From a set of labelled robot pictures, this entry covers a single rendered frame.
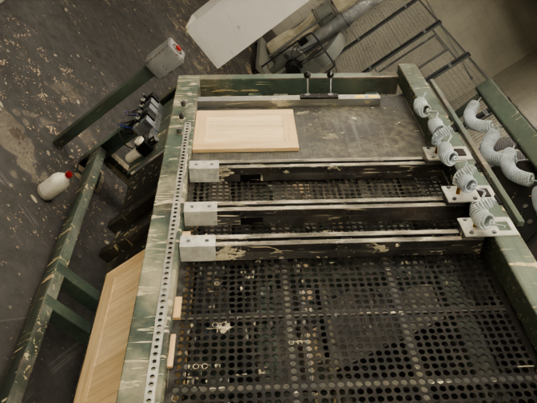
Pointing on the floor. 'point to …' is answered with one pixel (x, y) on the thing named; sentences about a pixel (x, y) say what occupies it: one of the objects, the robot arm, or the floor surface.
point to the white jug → (53, 185)
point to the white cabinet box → (236, 25)
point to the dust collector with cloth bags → (307, 41)
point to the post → (103, 107)
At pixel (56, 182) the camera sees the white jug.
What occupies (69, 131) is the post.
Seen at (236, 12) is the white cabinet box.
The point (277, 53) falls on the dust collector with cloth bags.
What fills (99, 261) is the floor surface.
